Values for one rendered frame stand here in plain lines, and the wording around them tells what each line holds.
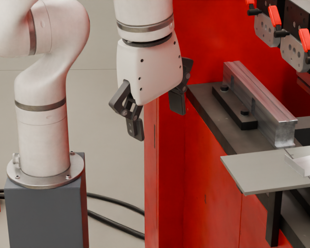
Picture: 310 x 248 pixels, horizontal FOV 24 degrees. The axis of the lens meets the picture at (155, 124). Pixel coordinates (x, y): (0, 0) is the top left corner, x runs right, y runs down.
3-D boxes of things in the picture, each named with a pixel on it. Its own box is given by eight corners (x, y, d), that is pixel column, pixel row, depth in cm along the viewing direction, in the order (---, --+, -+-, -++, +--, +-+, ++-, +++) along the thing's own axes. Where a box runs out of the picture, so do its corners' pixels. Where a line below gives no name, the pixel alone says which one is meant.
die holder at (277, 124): (222, 86, 255) (223, 61, 251) (237, 85, 257) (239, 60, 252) (276, 150, 212) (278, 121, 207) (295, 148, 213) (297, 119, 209)
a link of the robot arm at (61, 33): (9, 95, 171) (-1, -3, 161) (82, 82, 178) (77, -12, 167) (22, 114, 161) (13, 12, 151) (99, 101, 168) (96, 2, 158)
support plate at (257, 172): (220, 159, 183) (220, 156, 182) (315, 148, 189) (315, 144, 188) (244, 196, 167) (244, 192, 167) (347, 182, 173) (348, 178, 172)
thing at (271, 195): (232, 243, 187) (236, 171, 177) (284, 236, 190) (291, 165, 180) (237, 252, 183) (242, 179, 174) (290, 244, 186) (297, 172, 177)
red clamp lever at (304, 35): (298, 27, 175) (308, 62, 171) (313, 26, 176) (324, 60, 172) (295, 31, 176) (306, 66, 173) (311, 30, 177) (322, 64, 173)
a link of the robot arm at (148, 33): (147, -4, 109) (150, 14, 111) (104, 17, 104) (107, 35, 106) (187, 9, 104) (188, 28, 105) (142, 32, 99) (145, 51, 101)
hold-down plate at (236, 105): (211, 93, 250) (212, 85, 248) (226, 92, 251) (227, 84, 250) (241, 131, 224) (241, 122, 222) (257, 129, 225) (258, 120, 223)
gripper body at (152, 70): (153, 8, 110) (160, 72, 116) (103, 33, 105) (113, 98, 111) (188, 20, 105) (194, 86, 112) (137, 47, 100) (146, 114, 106)
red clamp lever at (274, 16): (267, 4, 192) (276, 35, 188) (281, 3, 193) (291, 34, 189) (265, 8, 194) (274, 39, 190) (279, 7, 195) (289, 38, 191)
